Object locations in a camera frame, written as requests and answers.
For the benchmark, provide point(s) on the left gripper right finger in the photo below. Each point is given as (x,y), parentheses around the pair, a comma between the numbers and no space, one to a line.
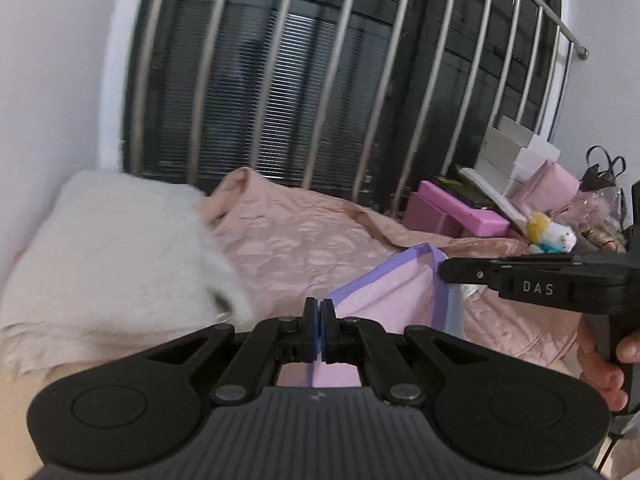
(365,344)

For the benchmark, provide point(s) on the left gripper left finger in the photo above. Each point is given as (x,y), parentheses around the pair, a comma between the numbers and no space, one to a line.
(272,343)

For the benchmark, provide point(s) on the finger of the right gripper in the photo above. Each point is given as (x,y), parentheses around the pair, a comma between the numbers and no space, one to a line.
(481,270)

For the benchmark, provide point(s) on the pink purple blue garment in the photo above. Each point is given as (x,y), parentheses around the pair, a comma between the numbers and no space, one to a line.
(404,290)

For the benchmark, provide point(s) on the person's right hand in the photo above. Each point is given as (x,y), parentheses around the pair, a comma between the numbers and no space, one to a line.
(605,377)

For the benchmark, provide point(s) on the yellow white plush toy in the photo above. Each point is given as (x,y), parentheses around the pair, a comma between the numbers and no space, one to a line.
(548,236)

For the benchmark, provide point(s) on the clear pink plastic bag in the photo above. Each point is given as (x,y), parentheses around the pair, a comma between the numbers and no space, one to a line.
(593,211)

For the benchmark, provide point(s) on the pink quilted jacket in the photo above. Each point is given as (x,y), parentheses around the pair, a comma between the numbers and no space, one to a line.
(289,243)

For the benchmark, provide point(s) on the pink pouch bag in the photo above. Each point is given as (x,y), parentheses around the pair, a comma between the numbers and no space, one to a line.
(550,189)

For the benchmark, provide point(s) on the black handbag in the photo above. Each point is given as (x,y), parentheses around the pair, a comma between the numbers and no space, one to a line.
(595,177)

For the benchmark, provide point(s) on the stack of white boxes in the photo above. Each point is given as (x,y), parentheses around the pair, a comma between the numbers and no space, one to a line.
(510,155)

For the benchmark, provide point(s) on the beige knitted fringed blanket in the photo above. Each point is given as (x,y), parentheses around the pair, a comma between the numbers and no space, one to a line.
(121,264)

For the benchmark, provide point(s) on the steel window railing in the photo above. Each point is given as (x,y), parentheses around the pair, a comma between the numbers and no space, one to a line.
(359,99)

